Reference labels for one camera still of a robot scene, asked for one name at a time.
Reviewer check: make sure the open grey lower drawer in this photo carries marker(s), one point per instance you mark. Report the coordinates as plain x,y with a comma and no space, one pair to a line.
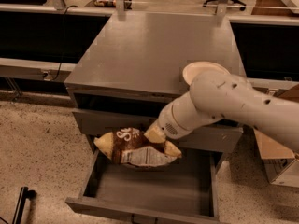
183,192

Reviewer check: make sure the grey drawer cabinet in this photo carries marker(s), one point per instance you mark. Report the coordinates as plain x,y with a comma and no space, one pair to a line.
134,65

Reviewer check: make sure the white bowl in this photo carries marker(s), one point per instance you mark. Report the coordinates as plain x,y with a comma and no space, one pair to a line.
194,69

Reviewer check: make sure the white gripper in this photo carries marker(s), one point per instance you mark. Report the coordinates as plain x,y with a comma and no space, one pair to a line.
164,124

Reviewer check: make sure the cardboard box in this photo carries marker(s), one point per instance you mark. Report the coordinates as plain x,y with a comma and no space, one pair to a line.
280,163

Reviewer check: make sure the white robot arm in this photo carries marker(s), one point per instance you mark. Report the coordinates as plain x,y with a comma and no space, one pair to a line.
214,96

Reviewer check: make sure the black metal stand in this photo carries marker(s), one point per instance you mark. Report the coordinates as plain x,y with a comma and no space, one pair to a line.
25,194

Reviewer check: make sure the closed grey upper drawer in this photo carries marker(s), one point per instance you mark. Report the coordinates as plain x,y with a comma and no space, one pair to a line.
211,138

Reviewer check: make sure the brown chip bag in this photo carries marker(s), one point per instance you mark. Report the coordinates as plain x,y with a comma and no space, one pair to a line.
131,147

